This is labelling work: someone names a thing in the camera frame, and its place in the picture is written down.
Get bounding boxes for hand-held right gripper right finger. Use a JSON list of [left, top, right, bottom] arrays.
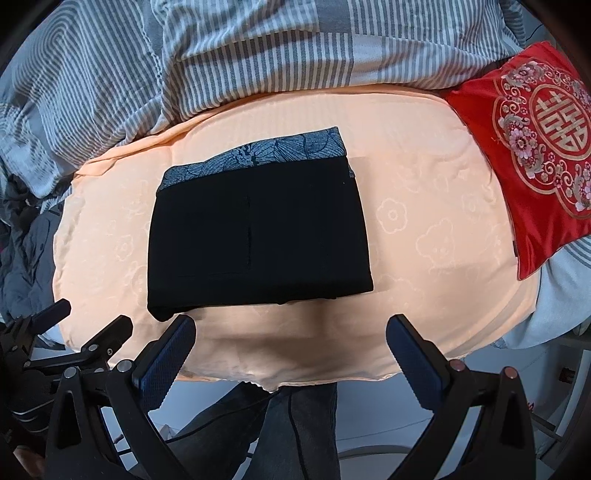
[[385, 314, 539, 480]]

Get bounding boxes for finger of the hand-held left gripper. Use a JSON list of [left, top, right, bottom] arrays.
[[25, 315, 135, 370], [0, 299, 72, 361]]

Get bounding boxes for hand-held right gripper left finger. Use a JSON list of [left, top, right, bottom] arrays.
[[44, 314, 197, 480]]

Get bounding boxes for black pants with patterned waistband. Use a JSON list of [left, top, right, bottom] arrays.
[[146, 126, 375, 323]]

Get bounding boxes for dark grey garment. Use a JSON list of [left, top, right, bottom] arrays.
[[0, 175, 64, 344]]

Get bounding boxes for person's leg in jeans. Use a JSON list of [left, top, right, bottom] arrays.
[[178, 381, 341, 480]]

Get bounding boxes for light blue bed sheet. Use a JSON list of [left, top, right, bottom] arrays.
[[501, 233, 591, 352]]

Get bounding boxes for peach blanket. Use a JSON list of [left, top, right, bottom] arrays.
[[51, 83, 542, 394]]

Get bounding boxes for red embroidered cushion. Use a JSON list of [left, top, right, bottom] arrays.
[[438, 41, 591, 281]]

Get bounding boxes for grey striped duvet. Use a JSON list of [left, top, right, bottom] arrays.
[[0, 0, 555, 200]]

